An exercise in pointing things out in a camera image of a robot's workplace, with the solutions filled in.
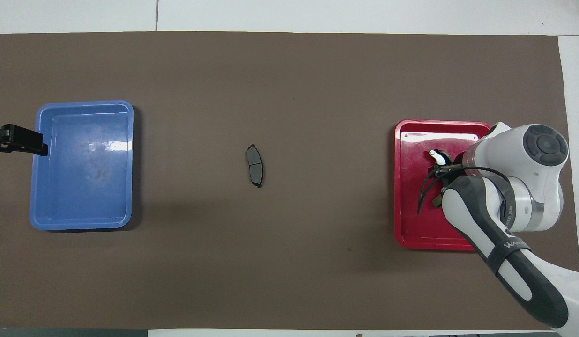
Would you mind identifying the curved brake shoe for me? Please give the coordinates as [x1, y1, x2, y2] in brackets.
[429, 149, 448, 207]

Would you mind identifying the red plastic tray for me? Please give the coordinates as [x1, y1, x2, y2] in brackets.
[394, 119, 494, 251]

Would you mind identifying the dark brake pad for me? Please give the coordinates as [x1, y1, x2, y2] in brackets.
[245, 144, 265, 188]

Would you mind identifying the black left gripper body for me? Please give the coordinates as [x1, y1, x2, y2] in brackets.
[0, 125, 30, 160]

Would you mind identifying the brown table mat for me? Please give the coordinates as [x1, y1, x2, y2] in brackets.
[0, 31, 579, 331]

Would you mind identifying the blue plastic tray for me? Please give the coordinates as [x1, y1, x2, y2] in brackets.
[30, 100, 134, 231]

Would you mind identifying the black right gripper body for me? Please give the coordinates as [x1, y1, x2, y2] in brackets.
[429, 150, 466, 181]

